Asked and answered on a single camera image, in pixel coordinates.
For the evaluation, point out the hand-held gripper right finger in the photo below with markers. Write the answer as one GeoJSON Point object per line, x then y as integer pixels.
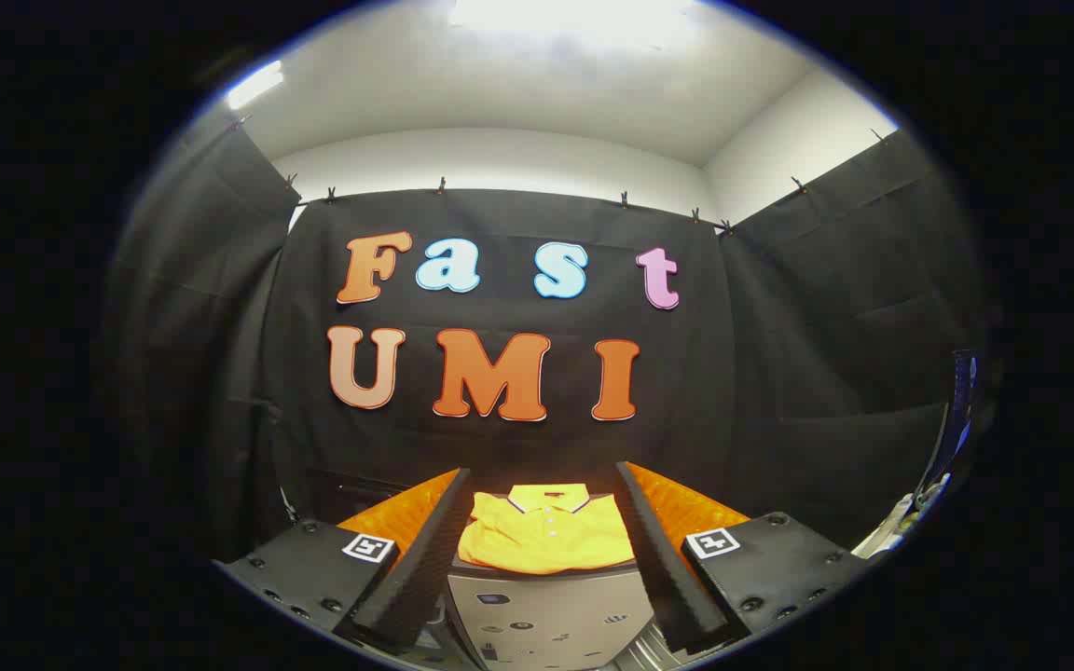
{"type": "Point", "coordinates": [658, 559]}

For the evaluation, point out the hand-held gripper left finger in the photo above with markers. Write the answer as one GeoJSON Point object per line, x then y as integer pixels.
{"type": "Point", "coordinates": [425, 559]}

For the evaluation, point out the yellow polo shirt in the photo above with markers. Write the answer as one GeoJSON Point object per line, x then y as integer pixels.
{"type": "Point", "coordinates": [546, 540]}

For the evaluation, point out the ceiling light panel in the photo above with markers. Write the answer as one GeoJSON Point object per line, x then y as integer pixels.
{"type": "Point", "coordinates": [574, 14]}
{"type": "Point", "coordinates": [253, 84]}

